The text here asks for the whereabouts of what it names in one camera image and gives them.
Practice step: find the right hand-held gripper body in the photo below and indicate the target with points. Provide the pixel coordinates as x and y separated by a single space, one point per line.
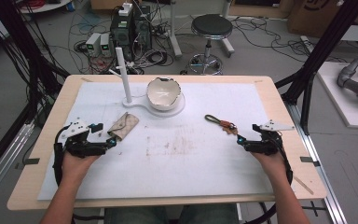
267 144

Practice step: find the white power strip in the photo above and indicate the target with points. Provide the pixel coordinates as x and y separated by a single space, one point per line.
307 43

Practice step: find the white eggshell-shaped bowl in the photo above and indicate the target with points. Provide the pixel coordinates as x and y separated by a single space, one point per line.
163 93

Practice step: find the black computer tower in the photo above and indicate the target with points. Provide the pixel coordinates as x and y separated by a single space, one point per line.
143 31
122 34

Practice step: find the white desk leg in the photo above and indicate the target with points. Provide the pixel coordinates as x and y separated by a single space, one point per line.
174 34

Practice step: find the grey power supply unit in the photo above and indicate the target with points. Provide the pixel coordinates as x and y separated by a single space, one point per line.
93 43
105 44

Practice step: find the white round table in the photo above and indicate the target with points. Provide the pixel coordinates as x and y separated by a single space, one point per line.
46 6

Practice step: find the white floor board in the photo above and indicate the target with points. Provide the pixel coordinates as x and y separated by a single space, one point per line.
338 102

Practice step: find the white stand with pole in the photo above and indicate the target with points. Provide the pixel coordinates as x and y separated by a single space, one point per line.
122 71

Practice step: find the black round stool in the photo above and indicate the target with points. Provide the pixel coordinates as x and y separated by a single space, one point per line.
212 26

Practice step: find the person's left hand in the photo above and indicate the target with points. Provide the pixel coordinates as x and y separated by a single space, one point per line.
74 169

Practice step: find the person's legs in jeans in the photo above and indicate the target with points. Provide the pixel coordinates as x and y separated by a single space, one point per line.
167 215

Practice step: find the white power adapter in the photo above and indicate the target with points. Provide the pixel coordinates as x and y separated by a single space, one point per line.
125 9

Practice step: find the beige patterned pouch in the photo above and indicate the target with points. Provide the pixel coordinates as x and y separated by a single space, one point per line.
124 126

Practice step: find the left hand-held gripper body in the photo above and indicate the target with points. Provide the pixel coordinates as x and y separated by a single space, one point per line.
77 146

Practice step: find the white table mat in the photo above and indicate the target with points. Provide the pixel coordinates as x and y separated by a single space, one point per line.
167 174

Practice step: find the cardboard box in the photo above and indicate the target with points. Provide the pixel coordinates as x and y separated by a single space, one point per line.
317 15

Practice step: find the person's right hand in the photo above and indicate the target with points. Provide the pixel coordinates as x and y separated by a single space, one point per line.
275 168

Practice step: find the black tape piece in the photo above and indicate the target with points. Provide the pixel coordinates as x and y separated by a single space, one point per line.
309 160
31 161

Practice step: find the aluminium rail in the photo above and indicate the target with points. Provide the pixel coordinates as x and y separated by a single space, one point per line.
3 168
317 161

